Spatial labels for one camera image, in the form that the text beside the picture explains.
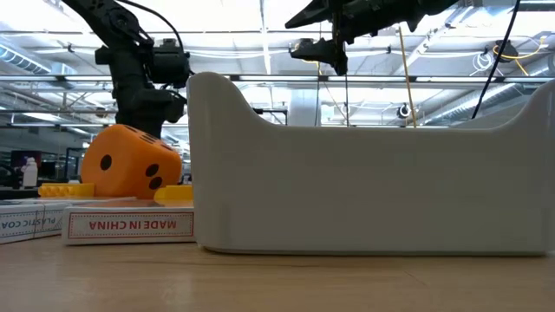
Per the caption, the thin black tether cable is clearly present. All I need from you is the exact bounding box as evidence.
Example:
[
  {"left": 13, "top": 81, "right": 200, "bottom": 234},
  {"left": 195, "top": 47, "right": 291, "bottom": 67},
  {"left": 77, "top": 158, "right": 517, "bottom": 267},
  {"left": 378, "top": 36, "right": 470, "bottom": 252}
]
[{"left": 470, "top": 0, "right": 522, "bottom": 120}]

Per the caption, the blue-printed playing card box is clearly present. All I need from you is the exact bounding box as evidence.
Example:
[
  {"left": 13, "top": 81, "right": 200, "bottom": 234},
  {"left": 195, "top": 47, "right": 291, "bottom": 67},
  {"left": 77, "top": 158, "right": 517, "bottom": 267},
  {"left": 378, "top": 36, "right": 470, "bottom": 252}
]
[{"left": 0, "top": 196, "right": 138, "bottom": 245}]

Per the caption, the orange foam die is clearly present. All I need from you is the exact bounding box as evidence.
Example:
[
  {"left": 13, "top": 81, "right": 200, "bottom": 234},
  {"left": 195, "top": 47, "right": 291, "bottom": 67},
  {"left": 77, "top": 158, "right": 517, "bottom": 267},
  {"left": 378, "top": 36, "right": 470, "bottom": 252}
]
[{"left": 80, "top": 123, "right": 183, "bottom": 200}]

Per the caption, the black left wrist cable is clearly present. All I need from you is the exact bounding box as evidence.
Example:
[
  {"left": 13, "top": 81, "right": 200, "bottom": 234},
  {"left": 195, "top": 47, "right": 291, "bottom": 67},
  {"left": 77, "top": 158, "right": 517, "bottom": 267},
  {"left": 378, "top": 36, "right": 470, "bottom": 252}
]
[{"left": 115, "top": 0, "right": 185, "bottom": 48}]

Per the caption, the short yellow toy brick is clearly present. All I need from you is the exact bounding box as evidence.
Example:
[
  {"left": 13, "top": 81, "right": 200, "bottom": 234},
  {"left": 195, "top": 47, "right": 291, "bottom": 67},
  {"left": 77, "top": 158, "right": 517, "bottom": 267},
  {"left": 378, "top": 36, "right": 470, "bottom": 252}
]
[{"left": 153, "top": 185, "right": 194, "bottom": 203}]

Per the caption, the long yellow toy brick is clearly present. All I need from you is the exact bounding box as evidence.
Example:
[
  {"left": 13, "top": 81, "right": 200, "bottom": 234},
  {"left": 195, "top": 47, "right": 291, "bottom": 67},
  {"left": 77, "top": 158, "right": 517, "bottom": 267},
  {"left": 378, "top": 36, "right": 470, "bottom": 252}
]
[{"left": 37, "top": 182, "right": 95, "bottom": 198}]

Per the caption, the yellow hanging cord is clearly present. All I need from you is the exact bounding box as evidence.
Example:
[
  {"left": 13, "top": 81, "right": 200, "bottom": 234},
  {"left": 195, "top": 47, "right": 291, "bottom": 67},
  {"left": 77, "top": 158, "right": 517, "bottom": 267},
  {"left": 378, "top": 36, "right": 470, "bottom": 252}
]
[{"left": 397, "top": 25, "right": 418, "bottom": 128}]

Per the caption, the dark monitor screen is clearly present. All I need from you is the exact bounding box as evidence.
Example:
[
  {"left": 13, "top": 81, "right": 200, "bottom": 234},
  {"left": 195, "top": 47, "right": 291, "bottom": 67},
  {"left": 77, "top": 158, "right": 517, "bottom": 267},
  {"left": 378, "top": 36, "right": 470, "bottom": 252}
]
[{"left": 10, "top": 150, "right": 43, "bottom": 168}]

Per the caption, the white plastic bottle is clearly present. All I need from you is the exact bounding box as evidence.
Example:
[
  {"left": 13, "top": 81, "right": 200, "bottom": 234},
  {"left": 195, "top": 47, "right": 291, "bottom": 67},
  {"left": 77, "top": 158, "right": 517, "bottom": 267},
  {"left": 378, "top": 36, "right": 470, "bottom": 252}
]
[{"left": 21, "top": 156, "right": 39, "bottom": 188}]

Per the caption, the white plastic bin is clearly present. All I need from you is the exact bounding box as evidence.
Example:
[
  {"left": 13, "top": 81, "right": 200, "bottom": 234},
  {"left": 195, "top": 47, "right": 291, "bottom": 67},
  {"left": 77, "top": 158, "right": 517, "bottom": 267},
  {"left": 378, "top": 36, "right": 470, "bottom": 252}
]
[{"left": 186, "top": 71, "right": 555, "bottom": 256}]

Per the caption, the black rack frame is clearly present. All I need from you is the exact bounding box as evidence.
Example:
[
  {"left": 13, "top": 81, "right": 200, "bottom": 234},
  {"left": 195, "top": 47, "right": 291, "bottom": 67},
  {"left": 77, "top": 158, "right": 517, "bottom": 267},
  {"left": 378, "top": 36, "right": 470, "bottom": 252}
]
[{"left": 64, "top": 146, "right": 88, "bottom": 181}]

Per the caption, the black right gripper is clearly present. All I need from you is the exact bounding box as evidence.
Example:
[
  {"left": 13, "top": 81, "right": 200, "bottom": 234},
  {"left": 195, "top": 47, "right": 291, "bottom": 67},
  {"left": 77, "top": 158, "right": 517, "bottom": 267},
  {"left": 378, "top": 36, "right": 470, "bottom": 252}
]
[{"left": 284, "top": 0, "right": 424, "bottom": 76}]

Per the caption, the black ceiling cable reel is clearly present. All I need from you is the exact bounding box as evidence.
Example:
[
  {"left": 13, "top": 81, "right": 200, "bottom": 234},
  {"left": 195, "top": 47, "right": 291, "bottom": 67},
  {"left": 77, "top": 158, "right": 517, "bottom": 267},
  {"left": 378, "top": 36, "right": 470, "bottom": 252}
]
[{"left": 493, "top": 39, "right": 519, "bottom": 64}]

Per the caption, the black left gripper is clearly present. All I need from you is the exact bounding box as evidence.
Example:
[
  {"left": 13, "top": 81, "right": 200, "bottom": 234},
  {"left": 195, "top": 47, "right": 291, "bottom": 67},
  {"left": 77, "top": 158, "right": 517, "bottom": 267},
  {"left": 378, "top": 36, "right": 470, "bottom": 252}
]
[{"left": 95, "top": 42, "right": 187, "bottom": 139}]

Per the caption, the white building column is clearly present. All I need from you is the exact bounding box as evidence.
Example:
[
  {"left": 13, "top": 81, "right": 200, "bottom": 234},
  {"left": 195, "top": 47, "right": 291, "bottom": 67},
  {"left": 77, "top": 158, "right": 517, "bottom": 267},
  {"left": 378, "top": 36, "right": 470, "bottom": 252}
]
[{"left": 288, "top": 88, "right": 323, "bottom": 127}]

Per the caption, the red-printed playing card box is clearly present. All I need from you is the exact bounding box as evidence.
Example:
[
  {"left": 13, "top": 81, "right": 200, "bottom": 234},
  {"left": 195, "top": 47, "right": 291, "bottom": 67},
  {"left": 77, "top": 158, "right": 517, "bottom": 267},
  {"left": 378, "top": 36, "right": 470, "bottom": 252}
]
[{"left": 62, "top": 205, "right": 196, "bottom": 246}]

